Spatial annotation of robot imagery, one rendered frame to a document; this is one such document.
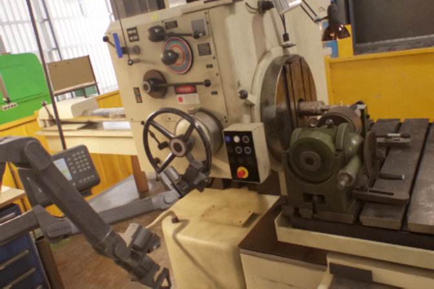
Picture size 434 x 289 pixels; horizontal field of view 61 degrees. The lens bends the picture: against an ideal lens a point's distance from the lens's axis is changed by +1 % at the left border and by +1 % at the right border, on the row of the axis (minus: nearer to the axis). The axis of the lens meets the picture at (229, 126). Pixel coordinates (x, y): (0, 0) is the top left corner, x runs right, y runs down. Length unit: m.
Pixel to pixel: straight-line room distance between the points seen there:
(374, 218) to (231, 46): 0.88
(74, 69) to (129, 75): 8.27
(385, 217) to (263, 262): 0.80
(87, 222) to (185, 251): 1.37
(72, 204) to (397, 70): 3.32
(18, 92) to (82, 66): 5.04
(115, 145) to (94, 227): 1.73
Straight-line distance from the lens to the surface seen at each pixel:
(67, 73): 10.14
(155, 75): 1.86
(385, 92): 3.93
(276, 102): 1.70
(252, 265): 2.11
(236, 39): 1.64
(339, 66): 3.97
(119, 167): 4.78
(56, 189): 0.99
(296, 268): 1.98
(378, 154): 1.53
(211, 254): 2.24
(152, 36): 1.77
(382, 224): 1.49
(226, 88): 1.65
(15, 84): 5.50
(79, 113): 3.03
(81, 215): 1.04
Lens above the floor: 1.76
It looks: 15 degrees down
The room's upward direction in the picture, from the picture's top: 11 degrees counter-clockwise
